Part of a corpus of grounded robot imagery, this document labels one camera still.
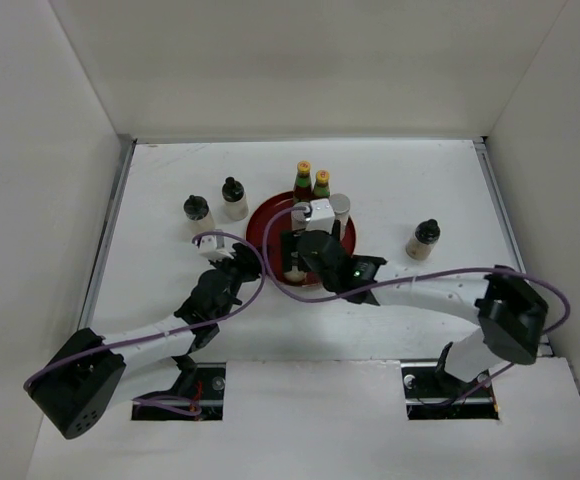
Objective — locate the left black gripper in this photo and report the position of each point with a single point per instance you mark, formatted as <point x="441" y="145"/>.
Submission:
<point x="242" y="261"/>

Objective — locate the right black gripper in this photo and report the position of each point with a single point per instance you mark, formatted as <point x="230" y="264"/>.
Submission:
<point x="289" y="245"/>

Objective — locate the blue label jar silver lid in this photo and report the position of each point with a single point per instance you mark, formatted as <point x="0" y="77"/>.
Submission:
<point x="341" y="205"/>

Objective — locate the sauce bottle yellow cap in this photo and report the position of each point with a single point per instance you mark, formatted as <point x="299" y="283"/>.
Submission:
<point x="321" y="188"/>
<point x="303" y="188"/>

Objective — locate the chrome top grinder jar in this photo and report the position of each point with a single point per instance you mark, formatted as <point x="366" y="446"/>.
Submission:
<point x="290" y="269"/>

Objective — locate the black cap spice jar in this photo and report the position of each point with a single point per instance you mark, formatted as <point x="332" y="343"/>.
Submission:
<point x="423" y="240"/>

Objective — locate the blue label peppercorn jar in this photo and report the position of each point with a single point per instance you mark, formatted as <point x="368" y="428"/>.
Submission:
<point x="300" y="216"/>

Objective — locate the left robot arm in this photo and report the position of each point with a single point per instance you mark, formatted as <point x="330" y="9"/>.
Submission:
<point x="150" y="365"/>

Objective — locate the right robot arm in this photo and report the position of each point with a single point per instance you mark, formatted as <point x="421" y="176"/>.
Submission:
<point x="508" y="313"/>

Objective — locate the red round tray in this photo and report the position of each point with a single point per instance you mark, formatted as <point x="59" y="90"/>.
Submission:
<point x="261" y="217"/>

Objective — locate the black pump jar far left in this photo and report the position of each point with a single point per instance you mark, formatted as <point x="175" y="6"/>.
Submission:
<point x="198" y="214"/>

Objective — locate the black pump jar white powder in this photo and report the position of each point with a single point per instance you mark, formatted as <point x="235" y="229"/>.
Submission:
<point x="235" y="201"/>

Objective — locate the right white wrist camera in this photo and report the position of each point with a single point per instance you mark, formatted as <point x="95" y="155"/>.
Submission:
<point x="318" y="215"/>

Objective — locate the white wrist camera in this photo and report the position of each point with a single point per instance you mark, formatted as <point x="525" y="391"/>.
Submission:
<point x="211" y="246"/>
<point x="318" y="215"/>

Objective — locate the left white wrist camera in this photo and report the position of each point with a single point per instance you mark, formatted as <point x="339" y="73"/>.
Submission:
<point x="211" y="246"/>

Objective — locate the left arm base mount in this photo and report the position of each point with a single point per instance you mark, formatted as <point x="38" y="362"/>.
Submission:
<point x="196" y="395"/>

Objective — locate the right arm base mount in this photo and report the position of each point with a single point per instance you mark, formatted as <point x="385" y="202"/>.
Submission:
<point x="432" y="395"/>

